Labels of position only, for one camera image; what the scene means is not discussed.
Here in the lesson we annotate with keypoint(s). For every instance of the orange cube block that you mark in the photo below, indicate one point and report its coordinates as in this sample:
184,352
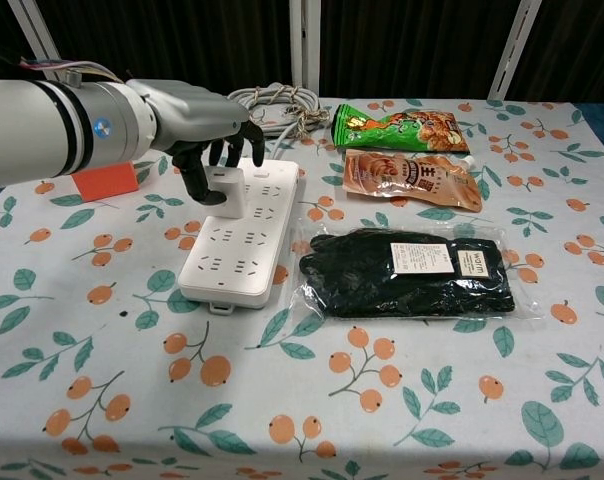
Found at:
107,182

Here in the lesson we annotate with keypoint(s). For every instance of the small white charger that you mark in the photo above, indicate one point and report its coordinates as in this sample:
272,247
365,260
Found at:
232,192

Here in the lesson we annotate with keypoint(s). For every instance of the green snack bag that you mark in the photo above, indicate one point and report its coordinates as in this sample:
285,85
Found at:
407,130

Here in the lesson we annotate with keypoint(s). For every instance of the black pleated curtain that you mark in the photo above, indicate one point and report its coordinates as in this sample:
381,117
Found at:
407,45

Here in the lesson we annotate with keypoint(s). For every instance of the white slanted frame post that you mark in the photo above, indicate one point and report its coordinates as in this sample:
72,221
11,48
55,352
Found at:
514,50
37,35

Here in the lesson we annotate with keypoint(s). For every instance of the white power strip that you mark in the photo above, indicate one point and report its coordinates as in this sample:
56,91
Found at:
232,260

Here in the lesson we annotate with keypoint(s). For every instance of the brown sauce pouch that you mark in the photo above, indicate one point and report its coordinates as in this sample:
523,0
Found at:
412,180

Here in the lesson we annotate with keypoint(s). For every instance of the floral tablecloth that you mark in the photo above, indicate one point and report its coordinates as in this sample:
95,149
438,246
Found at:
302,390

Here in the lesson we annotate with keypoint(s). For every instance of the white upright frame post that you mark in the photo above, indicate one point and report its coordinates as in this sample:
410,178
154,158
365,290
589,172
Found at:
304,50

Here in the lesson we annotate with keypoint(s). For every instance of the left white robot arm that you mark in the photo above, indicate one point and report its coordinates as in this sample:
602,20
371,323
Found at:
32,130

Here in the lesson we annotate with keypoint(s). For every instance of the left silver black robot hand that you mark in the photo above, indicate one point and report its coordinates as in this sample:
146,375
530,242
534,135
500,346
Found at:
192,117

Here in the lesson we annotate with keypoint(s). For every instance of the black gloves in plastic bag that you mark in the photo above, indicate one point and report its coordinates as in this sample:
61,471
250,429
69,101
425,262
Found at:
362,280

